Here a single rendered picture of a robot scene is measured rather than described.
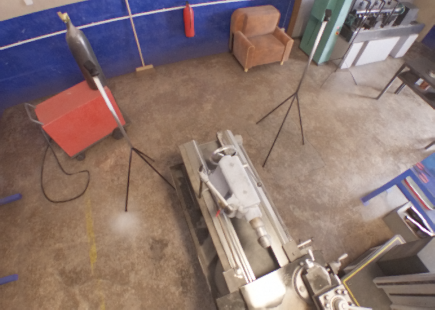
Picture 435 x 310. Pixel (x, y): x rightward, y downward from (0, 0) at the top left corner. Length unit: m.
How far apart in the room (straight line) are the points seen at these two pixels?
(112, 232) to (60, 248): 0.62
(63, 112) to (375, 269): 3.68
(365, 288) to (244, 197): 1.63
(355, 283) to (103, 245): 2.61
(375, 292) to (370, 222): 0.91
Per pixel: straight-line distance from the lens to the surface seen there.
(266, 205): 1.74
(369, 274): 2.62
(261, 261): 1.78
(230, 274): 1.59
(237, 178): 1.44
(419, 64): 4.61
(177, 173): 2.32
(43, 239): 3.16
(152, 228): 2.60
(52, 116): 2.90
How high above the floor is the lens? 2.45
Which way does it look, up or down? 57 degrees down
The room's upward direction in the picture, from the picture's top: 3 degrees clockwise
